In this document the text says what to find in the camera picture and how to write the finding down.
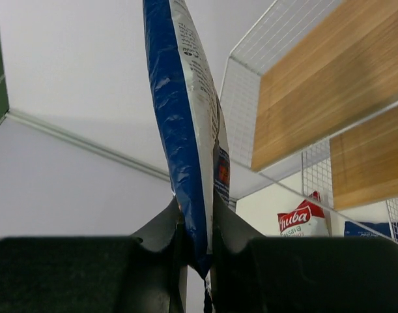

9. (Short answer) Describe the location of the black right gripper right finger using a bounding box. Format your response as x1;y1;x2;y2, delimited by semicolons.
212;194;398;312

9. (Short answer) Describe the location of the blue Burts spicy chilli bag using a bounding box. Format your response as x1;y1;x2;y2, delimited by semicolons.
143;1;230;312

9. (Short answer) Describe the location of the red Chuba bag at back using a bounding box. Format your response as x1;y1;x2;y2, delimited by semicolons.
277;200;330;237

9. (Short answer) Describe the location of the blue Burts sea salt bag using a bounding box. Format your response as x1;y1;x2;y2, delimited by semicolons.
343;221;392;239

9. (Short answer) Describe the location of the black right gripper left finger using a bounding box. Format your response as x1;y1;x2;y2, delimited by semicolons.
0;200;186;312

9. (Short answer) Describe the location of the white wire wooden shelf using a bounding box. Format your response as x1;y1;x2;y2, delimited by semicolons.
221;1;398;244

